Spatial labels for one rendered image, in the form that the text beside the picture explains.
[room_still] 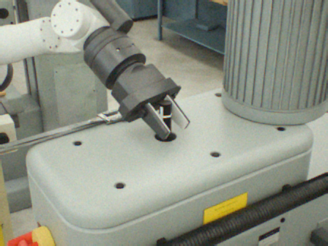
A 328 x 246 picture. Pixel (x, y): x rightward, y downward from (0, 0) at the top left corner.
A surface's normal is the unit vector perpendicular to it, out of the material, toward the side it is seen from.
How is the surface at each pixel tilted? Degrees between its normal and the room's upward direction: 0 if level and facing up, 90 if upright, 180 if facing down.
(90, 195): 0
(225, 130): 0
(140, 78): 30
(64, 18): 63
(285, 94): 90
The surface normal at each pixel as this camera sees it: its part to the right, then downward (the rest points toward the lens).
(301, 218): 0.54, 0.39
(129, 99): -0.24, -0.20
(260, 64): -0.53, 0.39
